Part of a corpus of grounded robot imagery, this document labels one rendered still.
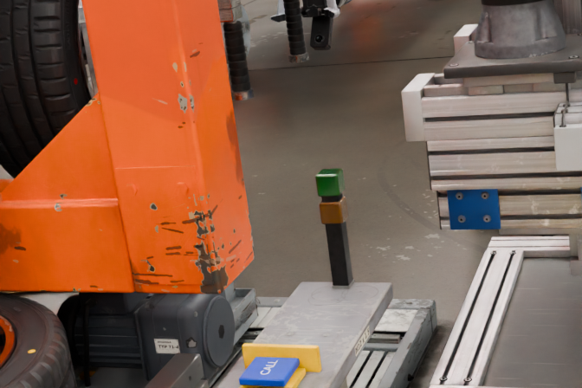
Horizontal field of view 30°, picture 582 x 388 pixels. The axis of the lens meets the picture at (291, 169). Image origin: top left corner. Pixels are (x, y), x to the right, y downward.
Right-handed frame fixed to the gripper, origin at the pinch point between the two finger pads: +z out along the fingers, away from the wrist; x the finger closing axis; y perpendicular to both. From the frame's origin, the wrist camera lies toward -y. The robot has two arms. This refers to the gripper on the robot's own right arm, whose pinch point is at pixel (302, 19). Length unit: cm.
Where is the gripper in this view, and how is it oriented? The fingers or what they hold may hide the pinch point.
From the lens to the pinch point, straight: 244.7
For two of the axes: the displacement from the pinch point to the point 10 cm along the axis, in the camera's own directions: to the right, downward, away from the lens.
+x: 9.4, -0.2, -3.4
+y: -1.2, -9.5, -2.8
